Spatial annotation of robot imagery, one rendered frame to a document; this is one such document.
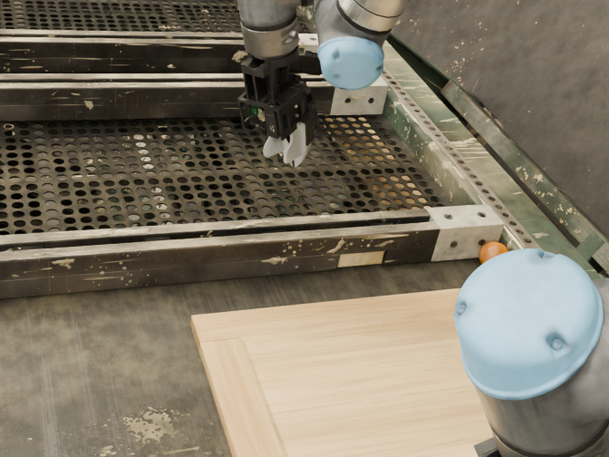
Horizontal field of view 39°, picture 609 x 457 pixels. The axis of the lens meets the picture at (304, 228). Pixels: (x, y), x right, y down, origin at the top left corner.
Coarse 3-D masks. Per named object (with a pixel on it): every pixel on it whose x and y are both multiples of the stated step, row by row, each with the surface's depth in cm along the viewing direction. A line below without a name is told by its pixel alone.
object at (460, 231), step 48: (0, 240) 120; (48, 240) 122; (96, 240) 125; (144, 240) 127; (192, 240) 128; (240, 240) 129; (288, 240) 132; (336, 240) 135; (384, 240) 138; (432, 240) 142; (480, 240) 146; (0, 288) 120; (48, 288) 122; (96, 288) 125
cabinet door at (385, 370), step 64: (192, 320) 121; (256, 320) 123; (320, 320) 126; (384, 320) 128; (448, 320) 131; (256, 384) 113; (320, 384) 115; (384, 384) 117; (448, 384) 119; (256, 448) 104; (320, 448) 106; (384, 448) 108; (448, 448) 110
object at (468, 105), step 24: (408, 48) 270; (432, 72) 285; (456, 96) 278; (480, 120) 265; (504, 144) 254; (528, 168) 244; (552, 192) 235; (144, 216) 273; (576, 216) 226; (600, 264) 215
